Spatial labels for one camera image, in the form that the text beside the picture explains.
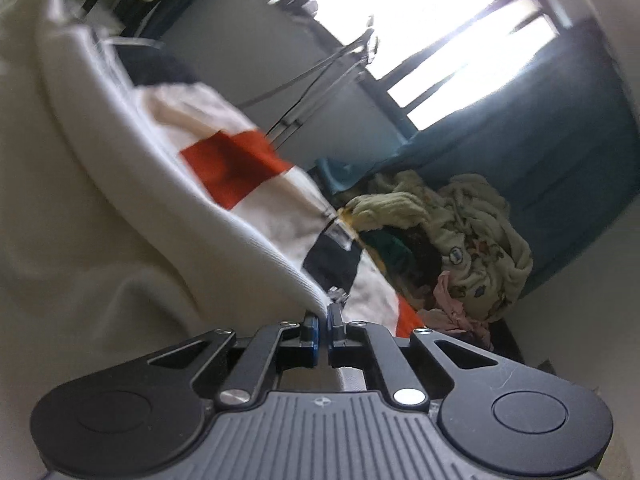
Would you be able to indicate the window with dark frame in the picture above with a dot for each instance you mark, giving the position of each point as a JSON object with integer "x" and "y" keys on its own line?
{"x": 430, "y": 58}

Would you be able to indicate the dark green garment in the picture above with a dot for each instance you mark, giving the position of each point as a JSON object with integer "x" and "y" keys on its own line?
{"x": 409, "y": 257}

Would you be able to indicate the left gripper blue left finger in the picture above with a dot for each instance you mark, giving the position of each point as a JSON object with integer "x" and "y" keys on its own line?
{"x": 259, "y": 362}

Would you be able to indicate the striped white orange black blanket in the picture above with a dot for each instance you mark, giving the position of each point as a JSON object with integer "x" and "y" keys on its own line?
{"x": 227, "y": 156}

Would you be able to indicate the pink garment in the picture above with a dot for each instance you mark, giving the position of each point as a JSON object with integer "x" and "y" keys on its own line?
{"x": 448, "y": 316}

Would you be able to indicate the white sweatpants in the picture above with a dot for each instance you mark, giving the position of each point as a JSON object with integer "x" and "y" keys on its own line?
{"x": 109, "y": 248}

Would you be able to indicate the cream patterned fleece blanket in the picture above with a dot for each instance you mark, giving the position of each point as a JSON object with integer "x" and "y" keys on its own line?
{"x": 467, "y": 221}

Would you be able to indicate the white garment steamer stand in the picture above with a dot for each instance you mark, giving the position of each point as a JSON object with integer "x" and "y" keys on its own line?
{"x": 329, "y": 76}

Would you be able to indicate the light blue cloth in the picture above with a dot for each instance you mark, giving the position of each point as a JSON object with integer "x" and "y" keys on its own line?
{"x": 333, "y": 176}

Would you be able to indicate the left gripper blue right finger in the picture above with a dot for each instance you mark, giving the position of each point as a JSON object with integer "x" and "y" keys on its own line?
{"x": 373, "y": 350}

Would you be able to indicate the teal right curtain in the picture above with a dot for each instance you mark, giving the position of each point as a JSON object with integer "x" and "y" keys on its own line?
{"x": 559, "y": 142}

